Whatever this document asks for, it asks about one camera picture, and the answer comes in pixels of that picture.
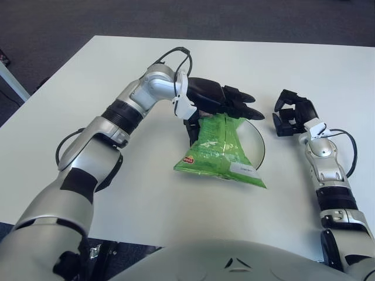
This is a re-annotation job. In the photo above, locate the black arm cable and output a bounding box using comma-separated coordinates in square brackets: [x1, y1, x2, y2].
[55, 46, 193, 165]
[325, 128, 358, 178]

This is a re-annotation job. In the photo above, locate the white right wrist connector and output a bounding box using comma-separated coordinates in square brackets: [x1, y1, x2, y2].
[304, 122, 328, 141]

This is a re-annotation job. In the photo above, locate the green snack bag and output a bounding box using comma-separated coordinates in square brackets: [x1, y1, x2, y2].
[172, 113, 268, 190]

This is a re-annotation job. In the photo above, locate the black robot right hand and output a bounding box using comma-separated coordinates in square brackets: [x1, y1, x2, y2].
[272, 89, 320, 138]

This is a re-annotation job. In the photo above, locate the white plate with black rim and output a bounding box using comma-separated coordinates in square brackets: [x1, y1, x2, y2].
[237, 118, 267, 170]

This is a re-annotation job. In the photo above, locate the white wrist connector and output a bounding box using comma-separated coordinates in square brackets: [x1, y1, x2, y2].
[173, 95, 197, 118]
[304, 122, 328, 141]

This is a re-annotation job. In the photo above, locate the black caster wheel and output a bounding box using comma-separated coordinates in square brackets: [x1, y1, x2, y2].
[0, 46, 11, 66]

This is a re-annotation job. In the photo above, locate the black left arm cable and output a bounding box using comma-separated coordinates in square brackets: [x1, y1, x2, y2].
[55, 46, 193, 165]

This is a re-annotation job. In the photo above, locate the white neighbouring table leg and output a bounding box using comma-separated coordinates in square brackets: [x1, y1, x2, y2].
[0, 61, 31, 102]

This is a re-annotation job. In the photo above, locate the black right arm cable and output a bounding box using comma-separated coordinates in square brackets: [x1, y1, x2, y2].
[325, 128, 358, 178]

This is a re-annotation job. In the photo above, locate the white left wrist connector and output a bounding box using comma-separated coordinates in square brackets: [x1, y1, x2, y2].
[173, 95, 197, 118]

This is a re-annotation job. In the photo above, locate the grey robot torso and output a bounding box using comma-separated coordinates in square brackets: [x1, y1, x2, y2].
[110, 238, 375, 281]

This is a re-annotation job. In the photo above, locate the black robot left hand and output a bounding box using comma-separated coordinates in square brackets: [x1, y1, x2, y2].
[183, 77, 266, 147]

